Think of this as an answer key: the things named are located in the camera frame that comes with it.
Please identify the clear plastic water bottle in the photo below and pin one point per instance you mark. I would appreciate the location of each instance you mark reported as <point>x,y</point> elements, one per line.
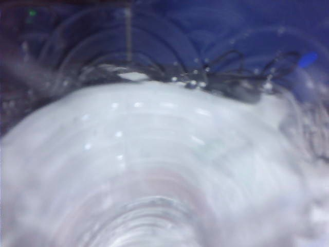
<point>154,167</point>

